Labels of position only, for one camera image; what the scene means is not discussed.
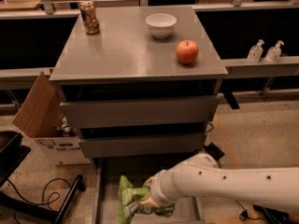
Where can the black chair base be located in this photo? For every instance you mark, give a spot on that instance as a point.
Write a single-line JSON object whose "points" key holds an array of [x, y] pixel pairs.
{"points": [[31, 200]]}

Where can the grey metal railing shelf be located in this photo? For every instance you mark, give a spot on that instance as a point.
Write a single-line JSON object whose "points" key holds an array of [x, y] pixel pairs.
{"points": [[255, 66]]}

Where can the black shoe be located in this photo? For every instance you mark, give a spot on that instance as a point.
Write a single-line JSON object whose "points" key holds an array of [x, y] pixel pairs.
{"points": [[275, 216]]}

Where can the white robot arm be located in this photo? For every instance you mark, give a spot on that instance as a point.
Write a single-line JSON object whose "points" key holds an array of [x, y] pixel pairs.
{"points": [[200, 175]]}

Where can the clear pump bottle left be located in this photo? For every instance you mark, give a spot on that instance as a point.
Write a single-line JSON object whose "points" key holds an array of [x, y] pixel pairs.
{"points": [[256, 51]]}

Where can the gold patterned drink can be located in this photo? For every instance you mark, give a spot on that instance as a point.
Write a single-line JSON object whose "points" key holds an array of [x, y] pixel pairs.
{"points": [[88, 14]]}

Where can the grey top drawer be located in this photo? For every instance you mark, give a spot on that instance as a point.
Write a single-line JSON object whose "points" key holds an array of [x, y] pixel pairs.
{"points": [[117, 113]]}

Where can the clear pump bottle right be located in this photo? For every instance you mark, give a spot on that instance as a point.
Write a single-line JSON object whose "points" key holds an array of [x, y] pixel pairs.
{"points": [[274, 53]]}

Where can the white ceramic bowl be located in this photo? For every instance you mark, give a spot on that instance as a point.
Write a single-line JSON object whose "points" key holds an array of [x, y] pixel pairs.
{"points": [[161, 25]]}

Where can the clear pump bottle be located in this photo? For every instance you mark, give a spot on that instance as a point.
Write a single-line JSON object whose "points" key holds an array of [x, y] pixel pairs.
{"points": [[274, 53], [256, 51]]}

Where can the green rice chip bag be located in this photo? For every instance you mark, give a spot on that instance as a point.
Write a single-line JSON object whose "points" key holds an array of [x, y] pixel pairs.
{"points": [[129, 203]]}

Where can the grey open bottom drawer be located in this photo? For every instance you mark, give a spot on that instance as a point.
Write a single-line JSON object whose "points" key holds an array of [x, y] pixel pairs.
{"points": [[137, 169]]}

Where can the red apple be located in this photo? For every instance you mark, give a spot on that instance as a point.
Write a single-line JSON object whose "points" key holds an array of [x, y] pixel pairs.
{"points": [[187, 51]]}

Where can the grey drawer cabinet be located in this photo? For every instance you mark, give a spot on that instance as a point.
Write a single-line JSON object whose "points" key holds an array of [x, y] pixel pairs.
{"points": [[140, 94]]}

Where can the open cardboard box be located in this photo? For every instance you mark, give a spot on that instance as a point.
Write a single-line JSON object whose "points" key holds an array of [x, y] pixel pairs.
{"points": [[41, 119]]}

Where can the grey middle drawer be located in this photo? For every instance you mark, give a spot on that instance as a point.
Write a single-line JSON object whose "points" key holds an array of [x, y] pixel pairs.
{"points": [[141, 145]]}

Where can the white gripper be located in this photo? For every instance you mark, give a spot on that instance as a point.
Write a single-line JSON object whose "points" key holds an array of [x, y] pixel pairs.
{"points": [[161, 187]]}

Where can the black power adapter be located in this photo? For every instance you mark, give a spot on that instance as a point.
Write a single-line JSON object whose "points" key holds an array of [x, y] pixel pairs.
{"points": [[214, 151]]}

